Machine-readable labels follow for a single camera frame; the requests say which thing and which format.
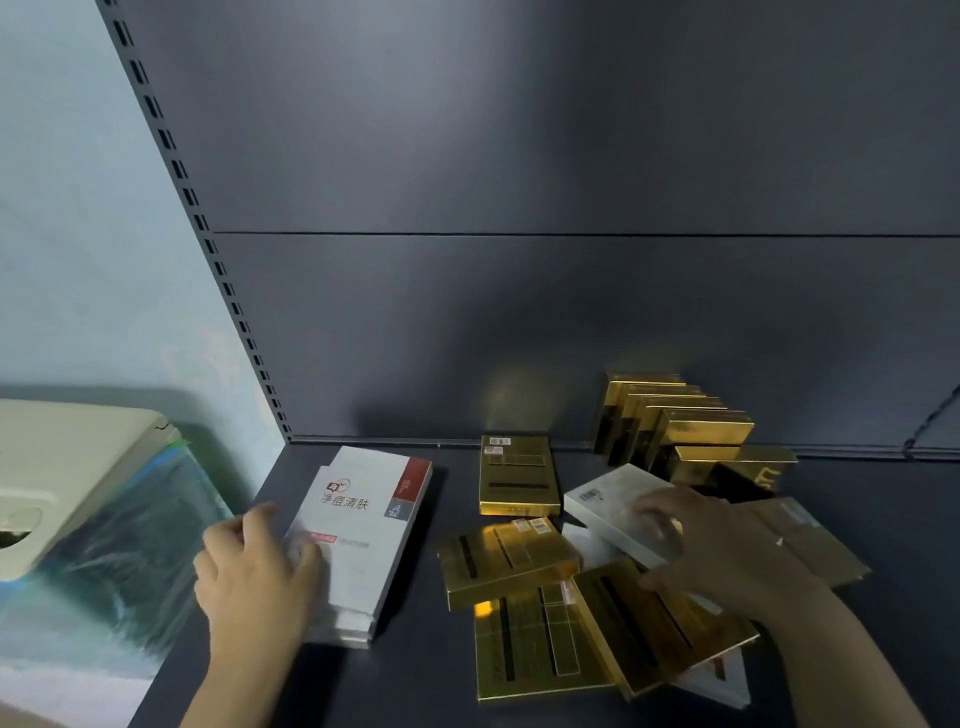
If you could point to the person's left hand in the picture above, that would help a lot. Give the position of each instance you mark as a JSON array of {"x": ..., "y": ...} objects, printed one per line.
[{"x": 251, "y": 585}]

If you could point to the person's right hand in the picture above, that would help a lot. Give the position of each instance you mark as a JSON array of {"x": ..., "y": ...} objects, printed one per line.
[{"x": 739, "y": 559}]

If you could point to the person's right thumb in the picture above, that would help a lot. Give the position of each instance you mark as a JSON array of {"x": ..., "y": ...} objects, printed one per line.
[{"x": 666, "y": 576}]

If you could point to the person's left thumb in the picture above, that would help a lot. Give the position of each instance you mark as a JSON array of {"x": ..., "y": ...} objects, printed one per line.
[{"x": 306, "y": 566}]

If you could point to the white box with red label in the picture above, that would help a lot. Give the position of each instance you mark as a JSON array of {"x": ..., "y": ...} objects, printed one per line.
[{"x": 367, "y": 525}]

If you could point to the silver white box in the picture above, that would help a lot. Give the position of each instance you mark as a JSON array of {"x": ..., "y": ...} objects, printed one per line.
[{"x": 607, "y": 506}]

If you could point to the person's right forearm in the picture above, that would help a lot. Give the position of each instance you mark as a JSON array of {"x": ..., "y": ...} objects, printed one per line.
[{"x": 840, "y": 667}]

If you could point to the person's left forearm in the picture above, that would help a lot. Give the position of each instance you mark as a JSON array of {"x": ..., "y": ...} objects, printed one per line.
[{"x": 240, "y": 686}]

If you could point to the flat gold box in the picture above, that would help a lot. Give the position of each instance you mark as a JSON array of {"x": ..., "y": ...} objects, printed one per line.
[
  {"x": 536, "y": 645},
  {"x": 519, "y": 480},
  {"x": 660, "y": 630},
  {"x": 510, "y": 562}
]

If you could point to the plain white box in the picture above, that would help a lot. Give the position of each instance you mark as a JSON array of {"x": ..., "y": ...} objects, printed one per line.
[{"x": 349, "y": 634}]

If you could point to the white box with grey print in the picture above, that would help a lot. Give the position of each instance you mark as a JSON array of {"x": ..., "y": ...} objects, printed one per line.
[{"x": 720, "y": 679}]

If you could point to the row of standing gold boxes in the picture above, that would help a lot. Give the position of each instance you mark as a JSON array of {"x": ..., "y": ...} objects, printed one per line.
[{"x": 690, "y": 427}]

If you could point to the dull gold box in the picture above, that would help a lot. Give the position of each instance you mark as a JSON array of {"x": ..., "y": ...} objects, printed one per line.
[{"x": 821, "y": 544}]

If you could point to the clear plastic wrapped package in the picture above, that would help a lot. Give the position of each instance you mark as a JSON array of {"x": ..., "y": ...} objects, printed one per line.
[{"x": 127, "y": 570}]

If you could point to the beige plastic tray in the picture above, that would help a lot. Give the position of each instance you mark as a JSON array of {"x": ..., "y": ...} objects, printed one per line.
[{"x": 67, "y": 472}]

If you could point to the grey slotted shelf upright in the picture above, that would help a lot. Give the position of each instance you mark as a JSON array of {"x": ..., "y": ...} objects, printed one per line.
[
  {"x": 202, "y": 225},
  {"x": 934, "y": 424}
]

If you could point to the dark grey shelf back panel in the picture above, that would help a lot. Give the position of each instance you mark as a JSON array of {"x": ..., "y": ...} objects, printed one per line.
[{"x": 540, "y": 112}]

